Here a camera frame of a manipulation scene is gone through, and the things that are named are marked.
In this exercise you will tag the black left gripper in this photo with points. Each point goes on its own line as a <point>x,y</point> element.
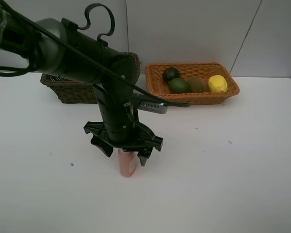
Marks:
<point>137,137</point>

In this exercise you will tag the pink lotion bottle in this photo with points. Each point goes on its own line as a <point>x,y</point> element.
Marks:
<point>127,163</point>

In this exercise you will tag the green lime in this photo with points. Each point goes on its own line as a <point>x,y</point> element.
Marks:
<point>179,86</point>

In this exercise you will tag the dark mangosteen fruit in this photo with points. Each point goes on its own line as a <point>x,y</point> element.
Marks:
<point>170,73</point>

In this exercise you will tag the brown kiwi fruit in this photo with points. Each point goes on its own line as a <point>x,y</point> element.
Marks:
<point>196,85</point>

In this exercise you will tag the yellow lemon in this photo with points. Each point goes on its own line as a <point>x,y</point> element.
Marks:
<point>217,84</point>

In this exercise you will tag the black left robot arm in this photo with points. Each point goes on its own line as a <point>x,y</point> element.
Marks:
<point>59,48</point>

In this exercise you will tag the dark brown wicker basket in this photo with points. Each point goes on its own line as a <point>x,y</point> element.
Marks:
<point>68,91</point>

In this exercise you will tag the orange wicker basket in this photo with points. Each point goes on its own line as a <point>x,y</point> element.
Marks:
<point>157,87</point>

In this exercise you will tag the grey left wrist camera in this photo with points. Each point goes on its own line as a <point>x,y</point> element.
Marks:
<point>145,103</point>

